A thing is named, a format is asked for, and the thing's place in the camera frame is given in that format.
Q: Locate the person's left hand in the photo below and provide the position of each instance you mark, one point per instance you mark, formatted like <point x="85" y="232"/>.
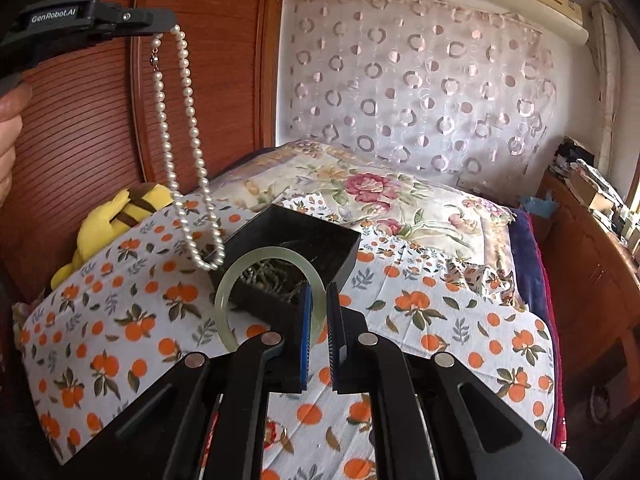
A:
<point x="10" y="130"/>

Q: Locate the dark blue blanket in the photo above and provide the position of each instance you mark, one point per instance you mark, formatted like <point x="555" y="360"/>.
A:
<point x="525" y="260"/>

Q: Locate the orange fruit print cloth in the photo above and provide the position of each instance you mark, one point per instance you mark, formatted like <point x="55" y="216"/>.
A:
<point x="150" y="340"/>

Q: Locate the wooden cabinet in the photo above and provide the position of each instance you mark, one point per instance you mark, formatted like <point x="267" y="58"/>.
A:
<point x="590" y="280"/>

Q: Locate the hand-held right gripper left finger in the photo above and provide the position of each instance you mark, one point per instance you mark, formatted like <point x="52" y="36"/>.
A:
<point x="304" y="345"/>

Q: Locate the pile of dark clothes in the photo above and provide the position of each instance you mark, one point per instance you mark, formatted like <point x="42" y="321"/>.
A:
<point x="572" y="155"/>

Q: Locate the cream air conditioner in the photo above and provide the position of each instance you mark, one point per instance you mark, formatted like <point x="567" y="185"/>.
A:
<point x="540" y="5"/>

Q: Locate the blue plastic bag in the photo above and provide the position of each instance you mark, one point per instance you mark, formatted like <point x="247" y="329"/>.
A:
<point x="540" y="204"/>

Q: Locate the pale green jade bangle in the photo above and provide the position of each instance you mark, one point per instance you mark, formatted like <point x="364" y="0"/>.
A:
<point x="223" y="310"/>

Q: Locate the stack of papers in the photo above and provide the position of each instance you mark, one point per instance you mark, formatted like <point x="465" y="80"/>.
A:
<point x="597" y="185"/>

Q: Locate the sheer circle pattern curtain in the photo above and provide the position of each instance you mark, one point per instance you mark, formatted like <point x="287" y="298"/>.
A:
<point x="425" y="85"/>

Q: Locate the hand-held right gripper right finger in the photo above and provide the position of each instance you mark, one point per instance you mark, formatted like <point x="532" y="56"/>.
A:
<point x="336" y="350"/>

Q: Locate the yellow plush toy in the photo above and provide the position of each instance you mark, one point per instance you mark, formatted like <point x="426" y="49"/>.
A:
<point x="100" y="220"/>

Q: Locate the wooden wardrobe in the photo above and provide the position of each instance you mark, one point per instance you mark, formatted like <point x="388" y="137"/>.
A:
<point x="210" y="85"/>

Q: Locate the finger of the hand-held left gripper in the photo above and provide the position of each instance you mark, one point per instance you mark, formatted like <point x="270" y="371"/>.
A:
<point x="145" y="19"/>

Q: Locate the pale window curtain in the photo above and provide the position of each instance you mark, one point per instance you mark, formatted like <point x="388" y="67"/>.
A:
<point x="607" y="85"/>

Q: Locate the black square box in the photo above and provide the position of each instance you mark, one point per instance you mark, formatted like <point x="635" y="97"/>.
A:
<point x="325" y="240"/>

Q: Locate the floral quilt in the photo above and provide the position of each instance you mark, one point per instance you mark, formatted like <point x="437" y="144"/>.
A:
<point x="400" y="200"/>

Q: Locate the red blanket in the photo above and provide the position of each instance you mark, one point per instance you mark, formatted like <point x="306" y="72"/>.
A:
<point x="552" y="320"/>

